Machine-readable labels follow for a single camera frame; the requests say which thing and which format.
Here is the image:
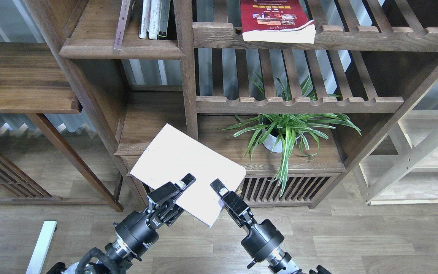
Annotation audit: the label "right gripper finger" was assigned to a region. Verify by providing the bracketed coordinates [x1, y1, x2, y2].
[210, 179, 251, 225]

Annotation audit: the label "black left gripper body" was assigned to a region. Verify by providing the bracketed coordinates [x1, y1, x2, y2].
[108, 202, 184, 263]

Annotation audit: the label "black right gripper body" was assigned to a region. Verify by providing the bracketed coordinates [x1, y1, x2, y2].
[234, 210, 291, 272]

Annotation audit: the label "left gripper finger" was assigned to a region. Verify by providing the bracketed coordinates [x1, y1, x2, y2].
[147, 174, 196, 208]

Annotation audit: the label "maroon book white characters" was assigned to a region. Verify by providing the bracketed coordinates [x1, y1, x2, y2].
[113, 0, 135, 50]

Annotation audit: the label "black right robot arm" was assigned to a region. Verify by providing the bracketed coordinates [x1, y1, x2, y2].
[211, 179, 303, 274]

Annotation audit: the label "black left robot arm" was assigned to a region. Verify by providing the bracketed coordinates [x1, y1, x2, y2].
[48, 174, 196, 274]

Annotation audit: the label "red book on shelf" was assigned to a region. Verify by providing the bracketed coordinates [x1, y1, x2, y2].
[240, 0, 316, 44]

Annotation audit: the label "white plant pot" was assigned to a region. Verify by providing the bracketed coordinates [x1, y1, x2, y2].
[261, 128, 300, 153]

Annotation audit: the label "dark wooden bookshelf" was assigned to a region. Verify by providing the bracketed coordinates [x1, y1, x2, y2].
[23, 0, 438, 213]

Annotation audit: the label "dark upright book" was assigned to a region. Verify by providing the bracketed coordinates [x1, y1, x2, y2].
[158, 0, 171, 40]

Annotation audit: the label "dark wooden side table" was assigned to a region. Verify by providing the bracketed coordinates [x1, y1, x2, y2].
[0, 42, 123, 212]

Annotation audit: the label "white post on floor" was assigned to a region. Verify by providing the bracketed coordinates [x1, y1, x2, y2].
[26, 220, 57, 274]

